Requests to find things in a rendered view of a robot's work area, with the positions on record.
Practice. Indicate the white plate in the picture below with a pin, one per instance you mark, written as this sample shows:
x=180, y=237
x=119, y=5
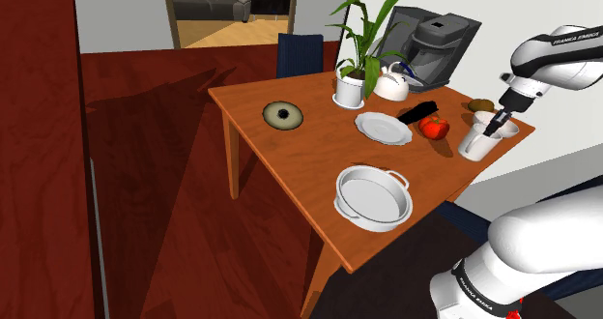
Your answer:
x=382, y=128

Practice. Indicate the red tomato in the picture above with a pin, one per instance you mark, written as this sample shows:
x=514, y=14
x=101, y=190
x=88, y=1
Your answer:
x=434, y=128

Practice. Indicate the wooden table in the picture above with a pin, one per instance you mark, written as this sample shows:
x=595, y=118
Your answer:
x=306, y=158

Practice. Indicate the white teapot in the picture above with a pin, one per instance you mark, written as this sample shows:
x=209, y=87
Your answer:
x=390, y=88

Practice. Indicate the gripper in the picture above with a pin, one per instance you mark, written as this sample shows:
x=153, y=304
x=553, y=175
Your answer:
x=515, y=101

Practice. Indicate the grey coffee machine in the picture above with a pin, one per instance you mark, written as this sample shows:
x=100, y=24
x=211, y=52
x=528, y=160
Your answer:
x=438, y=49

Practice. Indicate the grey sofa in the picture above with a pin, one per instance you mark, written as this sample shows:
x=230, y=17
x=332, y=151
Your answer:
x=207, y=0

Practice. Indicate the red-brown wooden cabinet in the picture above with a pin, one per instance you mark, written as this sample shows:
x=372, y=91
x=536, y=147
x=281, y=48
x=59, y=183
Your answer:
x=42, y=158

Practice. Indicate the brown kiwi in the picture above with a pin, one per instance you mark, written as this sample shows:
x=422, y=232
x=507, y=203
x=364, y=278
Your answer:
x=481, y=105

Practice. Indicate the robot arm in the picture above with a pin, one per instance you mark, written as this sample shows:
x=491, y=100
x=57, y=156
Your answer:
x=532, y=247

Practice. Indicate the green plant in white pot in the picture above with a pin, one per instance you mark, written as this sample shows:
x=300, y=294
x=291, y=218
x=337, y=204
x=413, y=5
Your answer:
x=349, y=92

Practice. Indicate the olive disc with black centre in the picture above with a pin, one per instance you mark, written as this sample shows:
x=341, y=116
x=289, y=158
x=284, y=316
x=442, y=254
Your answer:
x=293, y=120

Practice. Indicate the black bar-shaped object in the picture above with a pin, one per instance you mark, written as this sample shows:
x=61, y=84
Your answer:
x=418, y=112

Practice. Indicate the white mug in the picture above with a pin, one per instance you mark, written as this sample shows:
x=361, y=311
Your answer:
x=476, y=147

